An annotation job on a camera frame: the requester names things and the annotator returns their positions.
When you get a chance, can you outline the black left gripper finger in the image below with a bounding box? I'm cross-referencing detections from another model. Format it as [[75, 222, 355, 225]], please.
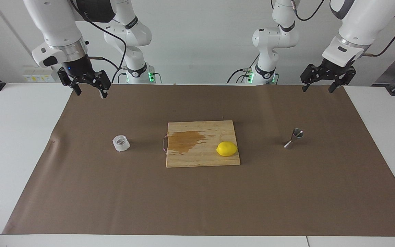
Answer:
[[300, 63, 325, 92], [328, 67, 357, 94]]

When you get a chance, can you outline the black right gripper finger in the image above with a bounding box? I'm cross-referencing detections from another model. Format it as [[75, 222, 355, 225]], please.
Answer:
[[58, 67, 82, 96], [81, 70, 112, 99]]

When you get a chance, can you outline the steel double jigger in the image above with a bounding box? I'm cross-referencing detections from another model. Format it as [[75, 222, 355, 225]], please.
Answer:
[[284, 128, 304, 150]]

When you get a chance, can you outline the clear glass cup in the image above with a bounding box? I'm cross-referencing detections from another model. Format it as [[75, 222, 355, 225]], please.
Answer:
[[112, 135, 130, 152]]

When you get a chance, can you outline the yellow lemon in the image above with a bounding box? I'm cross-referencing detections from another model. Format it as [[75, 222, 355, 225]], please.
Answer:
[[216, 141, 238, 157]]

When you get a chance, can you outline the wooden cutting board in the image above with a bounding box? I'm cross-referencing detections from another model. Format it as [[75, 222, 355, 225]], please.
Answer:
[[163, 120, 241, 168]]

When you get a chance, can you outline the brown table mat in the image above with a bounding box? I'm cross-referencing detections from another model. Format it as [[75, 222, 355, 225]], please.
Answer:
[[2, 83, 395, 237]]

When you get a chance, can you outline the black right arm base cable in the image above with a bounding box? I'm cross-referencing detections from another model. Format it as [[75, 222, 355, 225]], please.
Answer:
[[111, 67, 129, 84]]

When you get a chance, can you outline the black arm base cable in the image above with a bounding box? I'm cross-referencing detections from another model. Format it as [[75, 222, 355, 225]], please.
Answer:
[[227, 55, 258, 84], [111, 67, 129, 84]]

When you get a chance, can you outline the white wall power outlet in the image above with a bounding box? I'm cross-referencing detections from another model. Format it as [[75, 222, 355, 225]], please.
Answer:
[[23, 66, 58, 83]]

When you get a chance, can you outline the black left arm base cable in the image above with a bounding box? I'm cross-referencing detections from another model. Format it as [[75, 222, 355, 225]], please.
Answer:
[[227, 55, 258, 84]]

